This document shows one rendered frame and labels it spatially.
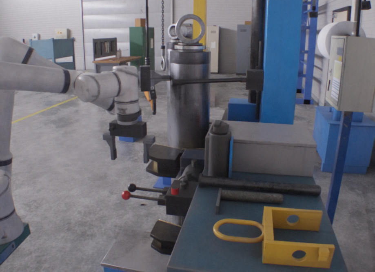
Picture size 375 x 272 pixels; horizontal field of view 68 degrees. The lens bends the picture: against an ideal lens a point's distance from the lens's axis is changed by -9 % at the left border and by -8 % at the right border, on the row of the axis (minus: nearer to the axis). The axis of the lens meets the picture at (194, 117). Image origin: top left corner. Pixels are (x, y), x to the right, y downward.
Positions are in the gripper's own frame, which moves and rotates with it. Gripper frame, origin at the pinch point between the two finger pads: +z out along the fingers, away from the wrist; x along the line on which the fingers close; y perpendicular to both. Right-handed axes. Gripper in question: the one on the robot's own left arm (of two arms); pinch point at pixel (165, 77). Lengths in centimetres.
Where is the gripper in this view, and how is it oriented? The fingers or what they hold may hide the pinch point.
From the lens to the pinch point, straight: 158.8
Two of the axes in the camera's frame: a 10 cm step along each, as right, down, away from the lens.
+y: -1.9, -2.7, 9.4
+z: 9.8, -0.4, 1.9
